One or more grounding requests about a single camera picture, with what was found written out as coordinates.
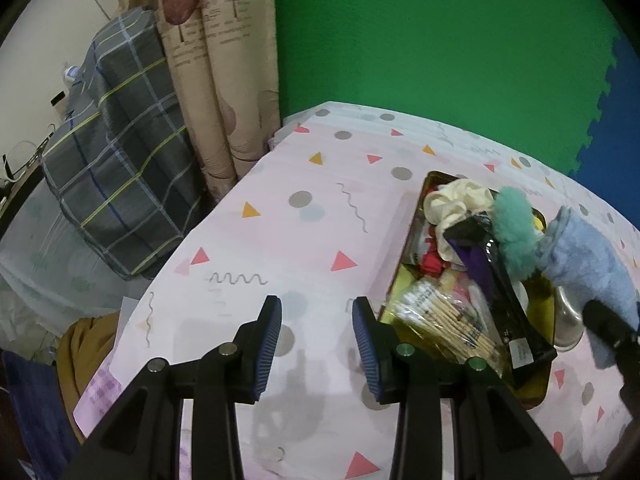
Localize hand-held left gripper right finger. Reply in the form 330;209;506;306
352;296;571;480

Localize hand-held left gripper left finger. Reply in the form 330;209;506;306
65;295;282;480

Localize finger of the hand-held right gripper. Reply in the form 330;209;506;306
582;300;640;401

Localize gold rectangular tin box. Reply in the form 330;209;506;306
377;171;558;408

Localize light blue towel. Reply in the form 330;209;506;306
540;206;640;370

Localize pack of cotton swabs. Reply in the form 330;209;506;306
385;280;503;376

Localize black glossy packet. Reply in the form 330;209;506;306
442;212;558;388

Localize white printed sock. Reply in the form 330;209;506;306
412;224;441;263

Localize teal fluffy scrunchie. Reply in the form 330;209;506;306
492;186;543;278

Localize cream satin scrunchie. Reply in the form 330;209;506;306
424;180;496;261

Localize stainless steel bowl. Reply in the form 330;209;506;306
552;285;587;353

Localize pink patterned tablecloth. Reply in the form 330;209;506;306
74;101;640;480

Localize mustard yellow cloth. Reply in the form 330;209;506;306
56;310;126;443

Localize blue foam mat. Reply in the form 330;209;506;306
572;35;640;231

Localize white sheer sheet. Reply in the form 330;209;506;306
0;170;151;341

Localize dark blue cloth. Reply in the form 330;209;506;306
0;350;83;480

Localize grey plaid blanket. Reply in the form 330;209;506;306
41;6;208;281

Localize beige printed curtain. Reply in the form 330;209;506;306
112;0;281;196

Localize green foam mat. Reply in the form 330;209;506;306
272;0;628;181

